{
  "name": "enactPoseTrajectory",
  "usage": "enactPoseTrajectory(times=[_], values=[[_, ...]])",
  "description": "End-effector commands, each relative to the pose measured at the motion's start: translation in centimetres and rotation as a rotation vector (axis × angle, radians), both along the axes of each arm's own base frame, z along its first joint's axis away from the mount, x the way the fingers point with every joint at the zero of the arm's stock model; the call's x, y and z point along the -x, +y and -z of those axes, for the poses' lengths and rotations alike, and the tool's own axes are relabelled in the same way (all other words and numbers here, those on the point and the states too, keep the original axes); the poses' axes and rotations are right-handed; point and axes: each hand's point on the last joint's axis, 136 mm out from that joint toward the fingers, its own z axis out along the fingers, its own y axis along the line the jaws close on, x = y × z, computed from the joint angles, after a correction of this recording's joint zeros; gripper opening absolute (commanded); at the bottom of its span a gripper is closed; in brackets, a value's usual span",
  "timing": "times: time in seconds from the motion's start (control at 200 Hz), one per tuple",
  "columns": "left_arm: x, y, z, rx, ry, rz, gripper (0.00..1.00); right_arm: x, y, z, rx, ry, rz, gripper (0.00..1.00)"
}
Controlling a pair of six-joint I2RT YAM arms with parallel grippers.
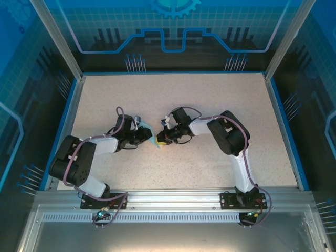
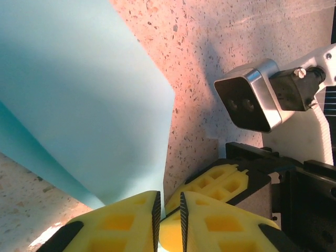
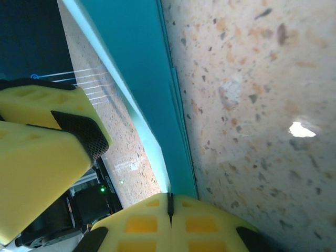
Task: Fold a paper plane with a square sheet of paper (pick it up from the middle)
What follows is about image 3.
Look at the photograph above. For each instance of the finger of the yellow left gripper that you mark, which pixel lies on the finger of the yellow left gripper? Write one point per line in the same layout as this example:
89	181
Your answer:
31	102
39	170

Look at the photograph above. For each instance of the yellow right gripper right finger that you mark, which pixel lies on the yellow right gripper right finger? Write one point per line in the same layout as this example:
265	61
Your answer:
204	225

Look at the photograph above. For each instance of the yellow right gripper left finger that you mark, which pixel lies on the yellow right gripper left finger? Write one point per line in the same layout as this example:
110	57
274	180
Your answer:
141	225

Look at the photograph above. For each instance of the light blue paper sheet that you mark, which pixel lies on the light blue paper sheet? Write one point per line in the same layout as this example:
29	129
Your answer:
141	78

